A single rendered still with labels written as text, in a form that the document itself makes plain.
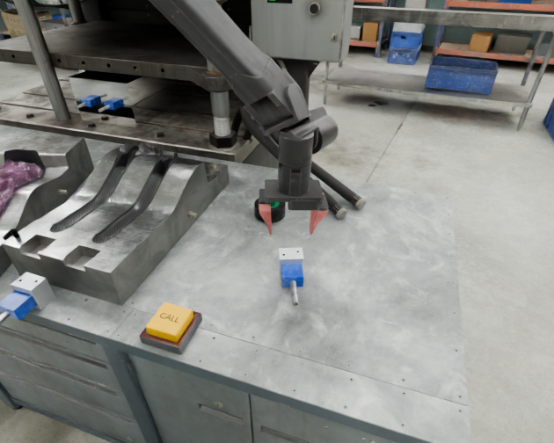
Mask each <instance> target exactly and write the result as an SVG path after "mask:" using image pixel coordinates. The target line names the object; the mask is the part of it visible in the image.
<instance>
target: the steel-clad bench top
mask: <svg viewBox="0 0 554 443"><path fill-rule="evenodd" d="M0 136H70V135H65V134H54V133H49V132H43V131H38V130H32V129H26V128H21V127H10V126H5V125H0ZM178 157H183V158H189V159H194V160H200V161H205V162H210V163H220V164H227V165H228V174H229V183H228V184H227V185H226V186H225V188H224V189H223V190H222V191H221V192H220V194H219V195H218V196H217V197H216V198H215V199H214V201H213V202H212V203H211V204H210V205H209V206H208V208H207V209H206V210H205V211H204V212H203V213H202V215H201V216H200V217H199V218H198V219H197V221H196V222H195V223H194V224H193V225H192V226H191V228H190V229H189V230H188V231H187V232H186V233H185V234H184V235H183V236H182V237H181V238H180V239H179V241H178V242H177V243H176V244H175V245H174V246H173V248H172V249H171V250H170V251H169V252H168V254H167V255H166V256H165V257H164V258H163V259H162V261H161V262H160V263H159V264H158V265H157V267H156V268H155V269H154V270H153V271H152V272H151V273H150V275H149V276H148V277H147V278H146V279H145V281H144V282H143V283H142V284H141V285H140V286H139V287H138V288H137V289H136V290H135V291H134V292H133V294H132V295H131V296H130V297H129V298H128V300H127V301H126V302H125V303H124V304H123V305H122V306H121V305H118V304H115V303H111V302H109V301H103V300H100V299H97V298H94V297H90V296H88V295H84V294H80V293H76V292H73V291H69V290H67V289H64V288H60V287H55V286H52V285H50V286H51V288H52V290H53V292H54V294H55V298H54V299H53V300H52V301H51V302H50V303H49V304H48V305H47V306H46V307H45V308H44V309H43V310H40V309H36V308H34V309H32V310H31V311H30V312H29V314H33V315H36V316H40V317H43V318H46V319H48V320H51V321H54V322H57V323H62V324H65V325H68V326H70V327H73V328H76V329H79V330H83V331H86V332H89V333H91V334H95V335H98V336H101V337H103V338H108V339H111V340H113V341H116V342H119V343H122V344H125V345H130V346H133V347H135V348H138V349H141V350H144V351H146V352H151V353H155V354H157V355H160V356H163V357H165V358H168V359H173V360H176V361H178V362H181V363H185V364H187V365H190V366H193V367H198V368H200V369H203V370H206V371H209V372H211V373H215V374H219V375H222V376H225V377H228V378H230V379H233V380H236V381H240V382H244V383H247V384H250V385H252V386H255V387H258V388H261V389H265V390H268V391H271V392H274V393H277V394H280V395H283V396H287V397H290V398H293V399H295V400H298V401H301V402H305V403H309V404H312V405H315V406H317V407H320V408H323V409H326V410H330V411H334V412H337V413H339V414H342V415H345V416H348V417H350V418H355V419H358V420H360V421H364V422H367V423H370V424H372V425H377V426H380V427H382V428H385V429H388V430H391V431H394V432H399V433H402V434H404V435H407V436H410V437H413V438H415V439H420V440H424V441H426V442H429V443H471V436H470V416H469V407H468V406H469V405H468V394H467V383H466V373H465V361H464V350H463V330H462V318H461V308H460V297H459V286H458V275H457V264H456V244H455V232H454V222H453V211H452V200H451V197H450V196H445V195H440V194H434V193H428V192H418V191H413V190H406V189H401V188H396V187H389V186H384V185H374V184H368V183H362V182H357V181H352V180H345V179H340V178H337V180H338V181H340V182H341V183H342V184H344V185H345V186H347V187H348V188H349V189H351V190H352V191H353V192H355V193H356V194H358V195H359V196H360V197H362V198H363V199H364V200H365V201H366V204H365V206H364V207H363V208H362V209H358V208H356V207H354V206H353V205H352V204H351V203H349V202H348V201H347V200H345V199H344V198H343V197H341V196H340V195H339V194H338V193H336V192H335V191H333V190H332V189H331V187H329V186H328V185H326V184H325V183H324V182H323V181H321V180H320V179H319V178H317V177H316V176H315V175H313V174H310V176H311V177H312V178H313V179H316V180H319V181H320V185H321V187H322V188H323V189H325V190H326V191H327V192H328V193H329V194H330V195H331V196H332V197H333V198H334V199H335V200H336V201H337V202H338V203H339V204H340V205H341V206H342V207H343V208H344V209H345V210H346V211H347V213H346V216H345V217H344V218H342V219H338V218H337V217H336V216H335V215H334V214H333V213H332V212H331V211H330V210H329V209H328V213H327V215H326V216H325V217H324V218H323V219H322V221H321V222H320V223H319V224H318V225H317V226H316V228H315V230H314V232H313V234H312V235H311V234H310V211H311V210H288V203H287V202H285V203H286V212H285V217H284V218H283V219H282V220H281V221H277V222H274V223H272V234H271V235H270V234H269V231H268V227H267V225H266V223H265V222H262V221H259V220H258V219H257V218H256V217H255V209H254V203H255V201H256V199H258V198H259V189H265V180H266V179H278V169H275V168H269V167H263V166H257V165H252V164H247V163H236V162H231V161H225V160H219V159H214V158H208V157H202V156H192V155H187V154H180V153H178ZM279 248H303V287H297V288H296V290H297V297H298V305H297V306H293V305H292V298H291V290H290V287H282V284H281V279H280V278H279ZM19 277H20V276H19V274H18V272H17V270H16V268H15V266H14V265H13V264H11V265H10V266H9V267H8V268H7V270H6V271H5V272H4V273H3V274H2V275H1V277H0V301H2V300H3V299H4V298H5V297H7V296H8V295H9V294H10V293H12V292H13V291H14V290H13V288H12V287H11V283H13V282H14V281H15V280H17V279H18V278H19ZM164 302H167V303H170V304H173V305H177V306H180V307H183V308H187V309H191V310H192V311H196V312H199V313H201V315H202V322H201V323H200V325H199V327H198V329H197V330H196V332H195V333H194V334H193V336H192V338H191V340H190V341H189V343H188V344H187V346H186V348H185V350H184V351H183V352H182V354H181V355H179V354H176V353H174V352H169V351H166V350H163V349H160V348H157V347H155V346H152V345H146V344H144V343H142V341H141V339H140V337H139V336H140V334H141V333H142V331H143V330H144V329H145V327H146V325H147V324H148V323H149V321H150V320H151V318H152V317H153V316H154V315H155V314H156V312H157V311H158V310H159V309H160V307H161V306H162V305H163V303H164Z"/></svg>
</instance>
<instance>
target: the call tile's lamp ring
mask: <svg viewBox="0 0 554 443"><path fill-rule="evenodd" d="M193 314H194V315H196V316H195V317H194V319H193V320H192V321H191V323H190V324H189V326H188V327H187V329H186V331H185V333H184V334H183V336H182V337H181V339H180V340H179V342H178V343H175V342H171V341H169V340H166V339H163V338H158V337H155V336H152V335H149V334H146V331H147V329H146V327H145V329H144V330H143V331H142V333H141V334H140V336H142V337H145V338H149V339H152V340H156V341H158V342H161V343H164V344H167V345H172V346H175V347H178V348H180V346H181V344H182V343H183V341H184V340H185V338H186V336H187V334H188V333H189V331H190V330H191V329H192V327H193V325H194V324H195V322H196V321H197V319H198V317H199V316H200V314H201V313H199V312H196V311H193Z"/></svg>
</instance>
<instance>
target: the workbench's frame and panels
mask: <svg viewBox="0 0 554 443"><path fill-rule="evenodd" d="M1 314H2V313H1V312H0V315H1ZM0 398H1V399H2V400H3V401H4V403H5V404H6V405H7V406H9V407H12V408H13V409H14V410H18V409H20V408H22V407H26V408H27V409H30V410H34V411H36V412H39V413H40V414H42V415H45V416H47V417H50V418H53V419H55V420H58V421H60V422H62V423H64V424H66V425H70V426H73V427H75V428H77V429H79V430H81V431H84V432H88V433H89V434H92V435H94V436H97V437H99V438H101V439H104V440H107V441H109V442H112V443H429V442H426V441H424V440H420V439H415V438H413V437H410V436H407V435H404V434H402V433H399V432H394V431H391V430H388V429H385V428H382V427H380V426H377V425H372V424H370V423H367V422H364V421H360V420H358V419H355V418H350V417H348V416H345V415H342V414H339V413H337V412H334V411H330V410H326V409H323V408H320V407H317V406H315V405H312V404H309V403H305V402H301V401H298V400H295V399H293V398H290V397H287V396H283V395H280V394H277V393H274V392H271V391H268V390H265V389H261V388H258V387H255V386H252V385H250V384H247V383H244V382H240V381H236V380H233V379H230V378H228V377H225V376H222V375H219V374H215V373H211V372H209V371H206V370H203V369H200V368H198V367H193V366H190V365H187V364H185V363H181V362H178V361H176V360H173V359H168V358H165V357H163V356H160V355H157V354H155V353H151V352H146V351H144V350H141V349H138V348H135V347H133V346H130V345H125V344H122V343H119V342H116V341H113V340H111V339H108V338H103V337H101V336H98V335H95V334H91V333H89V332H86V331H83V330H79V329H76V328H73V327H70V326H68V325H65V324H62V323H57V322H54V321H51V320H48V319H46V318H43V317H40V316H36V315H33V314H29V313H28V314H27V315H26V316H24V317H23V318H22V319H21V320H20V321H19V320H16V319H13V318H10V317H8V318H7V319H5V320H4V321H3V322H2V323H1V324H0Z"/></svg>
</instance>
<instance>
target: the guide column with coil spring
mask: <svg viewBox="0 0 554 443"><path fill-rule="evenodd" d="M13 1H14V4H15V5H16V8H17V11H18V15H19V17H20V20H21V23H22V25H23V27H24V30H25V33H26V37H27V39H28V42H29V45H30V47H31V49H32V52H33V56H34V59H35V61H36V64H37V66H38V69H39V72H40V75H41V78H42V81H43V83H44V85H45V88H46V91H47V95H48V97H49V100H50V103H51V106H52V107H53V110H54V113H55V117H56V119H57V120H58V121H65V120H70V119H71V117H70V114H69V109H68V107H67V104H66V101H65V98H64V96H63V93H62V88H61V85H60V83H59V80H58V77H57V75H56V72H55V67H54V64H53V62H52V60H51V57H50V54H49V52H48V49H47V44H46V41H45V39H44V36H43V33H42V31H41V28H40V23H39V20H38V18H37V15H36V12H35V9H34V7H33V2H32V0H13Z"/></svg>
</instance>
